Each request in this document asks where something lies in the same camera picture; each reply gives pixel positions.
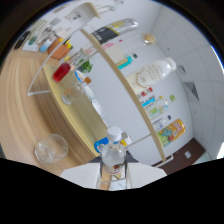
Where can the ceiling air vent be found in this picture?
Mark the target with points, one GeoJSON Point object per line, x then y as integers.
{"type": "Point", "coordinates": [191, 90]}

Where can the clear drinking glass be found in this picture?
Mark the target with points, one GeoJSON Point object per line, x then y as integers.
{"type": "Point", "coordinates": [51, 149]}

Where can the brown door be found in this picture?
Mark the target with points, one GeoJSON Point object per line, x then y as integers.
{"type": "Point", "coordinates": [185, 153]}

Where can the slim blue bottle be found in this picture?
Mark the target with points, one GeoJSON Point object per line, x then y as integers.
{"type": "Point", "coordinates": [148, 101]}

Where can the small red label bottle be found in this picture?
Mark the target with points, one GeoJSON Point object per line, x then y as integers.
{"type": "Point", "coordinates": [146, 91]}

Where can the large white milk bottle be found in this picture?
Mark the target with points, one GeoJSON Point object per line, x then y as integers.
{"type": "Point", "coordinates": [151, 75]}

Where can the silver black soda water can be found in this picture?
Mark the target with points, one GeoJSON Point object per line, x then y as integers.
{"type": "Point", "coordinates": [115, 30]}

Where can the small teal cup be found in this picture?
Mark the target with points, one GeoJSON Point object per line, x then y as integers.
{"type": "Point", "coordinates": [32, 40]}

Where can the glass jar with cork lid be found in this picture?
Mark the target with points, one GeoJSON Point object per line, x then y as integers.
{"type": "Point", "coordinates": [133, 45]}

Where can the blue liquid bottle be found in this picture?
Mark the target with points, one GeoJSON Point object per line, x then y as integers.
{"type": "Point", "coordinates": [100, 145]}

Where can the wooden wall shelf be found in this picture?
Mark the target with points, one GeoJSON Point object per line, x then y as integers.
{"type": "Point", "coordinates": [90, 10]}

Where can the white bowl blue rim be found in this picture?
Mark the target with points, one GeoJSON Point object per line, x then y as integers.
{"type": "Point", "coordinates": [79, 76]}

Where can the clear bottle orange cap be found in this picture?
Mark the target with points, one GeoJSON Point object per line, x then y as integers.
{"type": "Point", "coordinates": [71, 95]}

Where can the green potted plant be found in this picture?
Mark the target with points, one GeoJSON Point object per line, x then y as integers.
{"type": "Point", "coordinates": [86, 66]}

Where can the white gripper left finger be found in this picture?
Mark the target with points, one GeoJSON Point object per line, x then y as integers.
{"type": "Point", "coordinates": [80, 175]}

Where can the clear bottle green cap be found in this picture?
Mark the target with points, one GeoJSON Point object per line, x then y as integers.
{"type": "Point", "coordinates": [159, 106]}

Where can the white plate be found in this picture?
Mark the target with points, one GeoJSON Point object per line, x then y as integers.
{"type": "Point", "coordinates": [97, 107]}

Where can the white tray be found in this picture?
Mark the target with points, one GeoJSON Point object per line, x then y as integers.
{"type": "Point", "coordinates": [30, 47]}

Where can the small clear bottle blue cap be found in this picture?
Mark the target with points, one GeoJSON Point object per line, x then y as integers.
{"type": "Point", "coordinates": [161, 123]}

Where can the wooden two-tier shelf rack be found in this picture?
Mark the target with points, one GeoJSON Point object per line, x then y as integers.
{"type": "Point", "coordinates": [80, 116]}

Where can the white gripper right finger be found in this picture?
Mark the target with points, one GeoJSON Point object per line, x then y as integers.
{"type": "Point", "coordinates": [146, 175]}

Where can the teal liquid bottle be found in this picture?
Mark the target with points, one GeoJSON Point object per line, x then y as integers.
{"type": "Point", "coordinates": [126, 61]}

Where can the clear bottle white cap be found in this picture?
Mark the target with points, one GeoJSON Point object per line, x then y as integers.
{"type": "Point", "coordinates": [113, 156]}

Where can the red liquid bottle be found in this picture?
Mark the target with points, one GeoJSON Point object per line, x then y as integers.
{"type": "Point", "coordinates": [61, 72]}

